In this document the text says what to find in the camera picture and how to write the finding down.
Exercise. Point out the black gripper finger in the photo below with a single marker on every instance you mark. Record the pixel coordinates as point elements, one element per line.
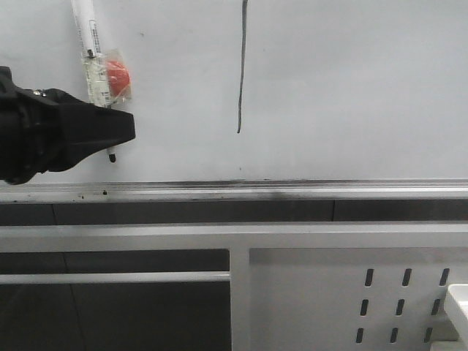
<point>81,129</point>

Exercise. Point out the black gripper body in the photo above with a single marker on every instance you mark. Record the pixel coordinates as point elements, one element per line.
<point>29,132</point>

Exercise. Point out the red round magnet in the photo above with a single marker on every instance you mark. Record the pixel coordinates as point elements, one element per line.
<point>118,77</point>

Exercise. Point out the white black whiteboard marker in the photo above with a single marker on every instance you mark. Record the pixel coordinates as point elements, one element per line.
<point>93,60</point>

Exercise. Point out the white whiteboard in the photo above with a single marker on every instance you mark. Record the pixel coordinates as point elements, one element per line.
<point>287,90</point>

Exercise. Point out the white perforated metal rack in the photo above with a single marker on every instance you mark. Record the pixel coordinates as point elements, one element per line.
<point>230,287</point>

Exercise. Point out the white plastic marker tray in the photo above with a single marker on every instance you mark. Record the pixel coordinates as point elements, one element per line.
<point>455,307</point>

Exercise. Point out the aluminium whiteboard tray rail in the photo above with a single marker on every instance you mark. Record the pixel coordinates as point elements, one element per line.
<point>193,191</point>

